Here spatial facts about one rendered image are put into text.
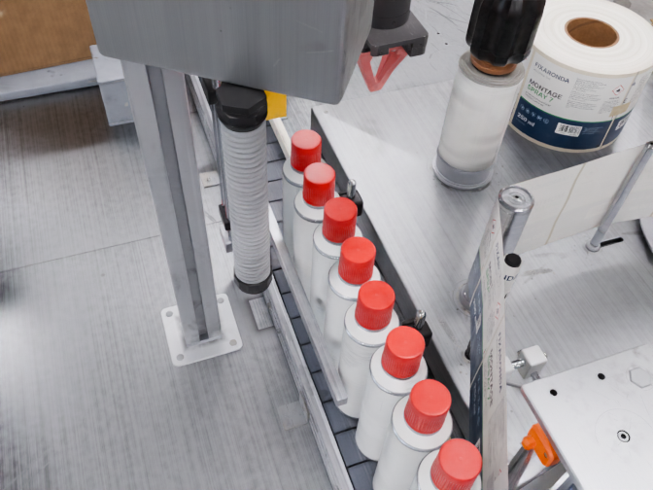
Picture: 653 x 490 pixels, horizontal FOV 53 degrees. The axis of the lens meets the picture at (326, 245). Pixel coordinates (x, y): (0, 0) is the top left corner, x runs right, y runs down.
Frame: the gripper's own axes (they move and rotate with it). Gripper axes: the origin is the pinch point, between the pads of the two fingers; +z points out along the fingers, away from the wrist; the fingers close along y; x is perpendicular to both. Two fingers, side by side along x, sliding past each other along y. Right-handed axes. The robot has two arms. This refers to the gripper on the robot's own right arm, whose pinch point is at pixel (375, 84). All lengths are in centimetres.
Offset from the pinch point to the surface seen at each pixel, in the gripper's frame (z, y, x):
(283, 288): 19.5, -11.0, 15.6
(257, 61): -23.4, -23.0, 19.8
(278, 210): 19.6, 1.6, 12.1
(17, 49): 17, 47, 42
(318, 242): 3.3, -17.8, 13.6
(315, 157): 0.7, -8.8, 10.7
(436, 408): -0.8, -39.5, 11.7
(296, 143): -0.9, -7.6, 12.3
